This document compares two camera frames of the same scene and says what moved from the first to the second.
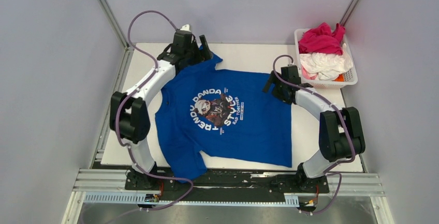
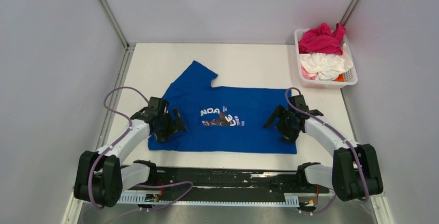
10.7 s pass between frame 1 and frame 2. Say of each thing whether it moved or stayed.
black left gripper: moved
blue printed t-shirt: moved
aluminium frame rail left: stayed
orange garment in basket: stayed
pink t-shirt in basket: stayed
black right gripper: moved
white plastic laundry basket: stayed
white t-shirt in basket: stayed
